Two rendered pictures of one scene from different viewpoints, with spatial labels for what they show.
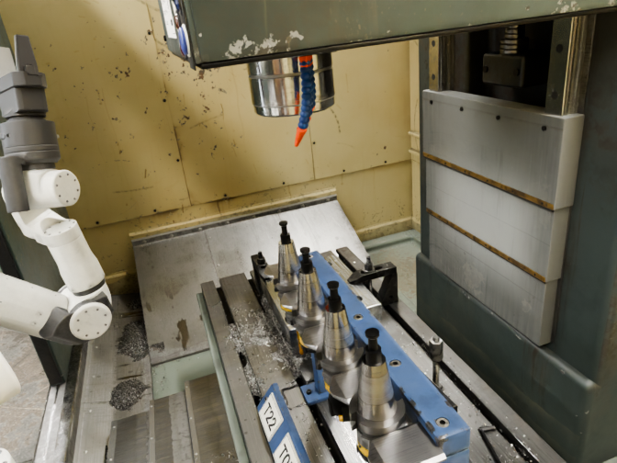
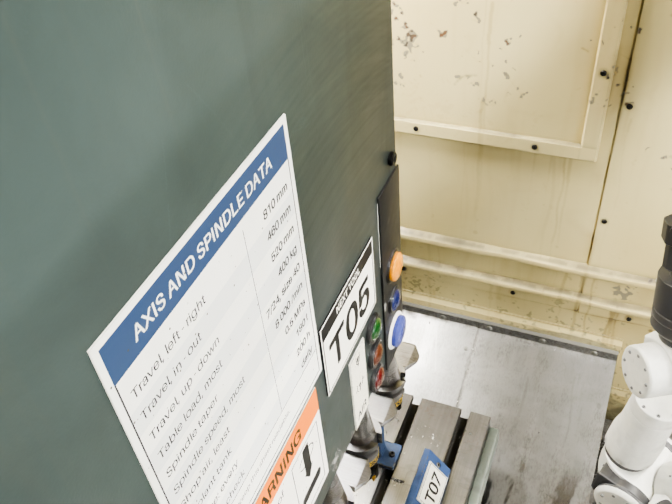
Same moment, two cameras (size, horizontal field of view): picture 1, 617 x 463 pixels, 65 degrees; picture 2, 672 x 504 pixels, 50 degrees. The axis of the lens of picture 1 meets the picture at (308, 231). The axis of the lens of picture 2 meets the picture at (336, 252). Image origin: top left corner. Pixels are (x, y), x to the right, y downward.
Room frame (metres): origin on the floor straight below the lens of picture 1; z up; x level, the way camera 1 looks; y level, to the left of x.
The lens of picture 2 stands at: (0.96, 0.38, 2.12)
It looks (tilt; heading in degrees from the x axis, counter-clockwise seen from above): 42 degrees down; 223
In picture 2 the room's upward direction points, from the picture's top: 6 degrees counter-clockwise
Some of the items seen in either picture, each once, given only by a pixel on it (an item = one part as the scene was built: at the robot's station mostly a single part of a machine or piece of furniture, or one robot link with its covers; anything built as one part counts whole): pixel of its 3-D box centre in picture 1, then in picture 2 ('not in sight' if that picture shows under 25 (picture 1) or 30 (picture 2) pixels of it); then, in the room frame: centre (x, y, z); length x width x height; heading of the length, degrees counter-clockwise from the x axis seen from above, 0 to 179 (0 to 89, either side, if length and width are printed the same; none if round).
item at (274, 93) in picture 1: (291, 76); not in sight; (0.95, 0.00, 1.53); 0.16 x 0.16 x 0.12
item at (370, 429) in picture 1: (376, 414); (385, 379); (0.41, -0.05, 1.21); 0.06 x 0.06 x 0.03
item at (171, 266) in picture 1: (263, 277); not in sight; (1.59, 0.19, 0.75); 0.89 x 0.67 x 0.26; 106
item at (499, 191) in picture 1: (482, 208); not in sight; (1.07, -0.43, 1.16); 0.48 x 0.05 x 0.51; 16
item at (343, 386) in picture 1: (357, 384); (373, 408); (0.46, -0.04, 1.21); 0.07 x 0.05 x 0.01; 106
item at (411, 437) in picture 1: (400, 451); (397, 353); (0.36, -0.07, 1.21); 0.07 x 0.05 x 0.01; 106
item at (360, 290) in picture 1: (316, 296); not in sight; (1.07, 0.00, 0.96); 0.29 x 0.23 x 0.05; 16
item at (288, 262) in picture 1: (288, 259); not in sight; (0.73, 0.04, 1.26); 0.04 x 0.04 x 0.07
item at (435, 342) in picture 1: (435, 363); not in sight; (0.77, -0.22, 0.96); 0.03 x 0.03 x 0.13
